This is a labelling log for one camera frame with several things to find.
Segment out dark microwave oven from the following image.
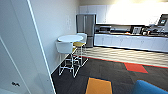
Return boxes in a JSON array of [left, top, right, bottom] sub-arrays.
[[98, 25, 113, 35]]

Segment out round white table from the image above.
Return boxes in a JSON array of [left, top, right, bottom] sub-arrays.
[[56, 33, 85, 44]]

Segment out white high chair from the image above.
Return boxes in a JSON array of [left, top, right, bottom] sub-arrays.
[[76, 32, 89, 43]]

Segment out appliance with blue screen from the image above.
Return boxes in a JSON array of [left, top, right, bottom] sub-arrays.
[[155, 13, 168, 33]]

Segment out white kitchen cabinets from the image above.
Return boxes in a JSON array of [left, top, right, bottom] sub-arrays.
[[93, 32, 168, 53], [78, 3, 168, 26]]

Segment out white lower kitchen cabinets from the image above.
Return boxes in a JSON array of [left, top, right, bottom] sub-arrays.
[[93, 32, 168, 53]]

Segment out yellow high stool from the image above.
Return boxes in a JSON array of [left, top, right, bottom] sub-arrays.
[[72, 41, 89, 68]]

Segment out steel refrigerator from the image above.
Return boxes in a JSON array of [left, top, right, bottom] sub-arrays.
[[75, 13, 97, 48]]

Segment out small dark counter appliance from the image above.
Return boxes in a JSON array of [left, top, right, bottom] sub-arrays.
[[131, 26, 143, 36]]

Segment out white upper kitchen cabinets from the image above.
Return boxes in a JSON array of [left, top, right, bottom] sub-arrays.
[[78, 3, 168, 26]]

